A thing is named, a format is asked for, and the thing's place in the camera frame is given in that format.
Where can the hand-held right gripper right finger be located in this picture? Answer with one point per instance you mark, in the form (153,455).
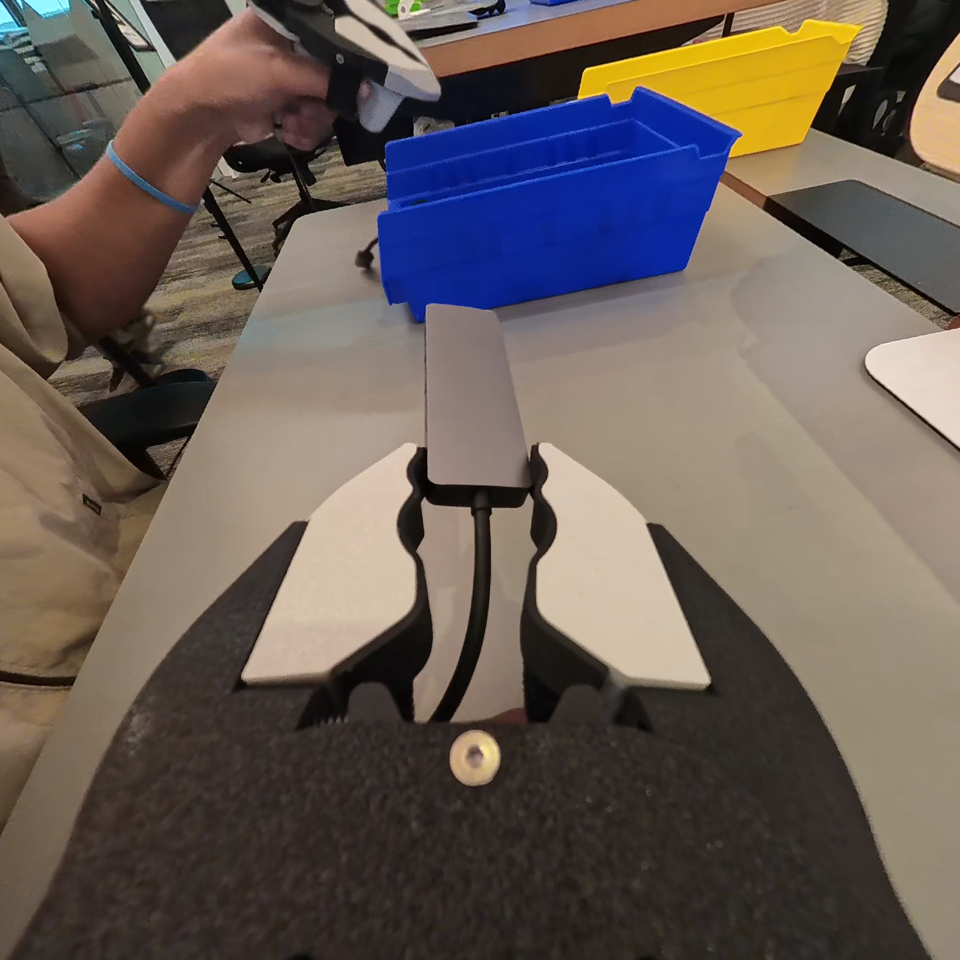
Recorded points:
(607,592)

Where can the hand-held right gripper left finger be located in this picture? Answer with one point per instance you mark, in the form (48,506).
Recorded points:
(337,592)

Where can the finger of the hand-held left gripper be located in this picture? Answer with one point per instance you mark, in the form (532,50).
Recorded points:
(416,84)
(379,30)

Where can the blue plastic bin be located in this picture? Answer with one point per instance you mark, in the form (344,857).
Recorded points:
(540,225)

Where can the grey usb hub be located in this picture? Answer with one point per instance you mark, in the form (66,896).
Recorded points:
(469,390)

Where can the person's left forearm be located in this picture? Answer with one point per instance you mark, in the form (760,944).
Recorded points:
(97,247)

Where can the person's left hand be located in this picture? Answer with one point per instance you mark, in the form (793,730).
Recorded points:
(240,82)

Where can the green box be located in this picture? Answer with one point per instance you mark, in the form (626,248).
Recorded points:
(405,7)

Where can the black office chair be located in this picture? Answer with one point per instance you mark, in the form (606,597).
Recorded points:
(292,180)

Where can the blue wristband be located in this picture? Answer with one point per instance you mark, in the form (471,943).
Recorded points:
(150,187)

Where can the yellow plastic bin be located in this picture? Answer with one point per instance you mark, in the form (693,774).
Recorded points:
(712,90)

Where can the black desk panel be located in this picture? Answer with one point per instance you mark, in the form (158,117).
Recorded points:
(877,240)

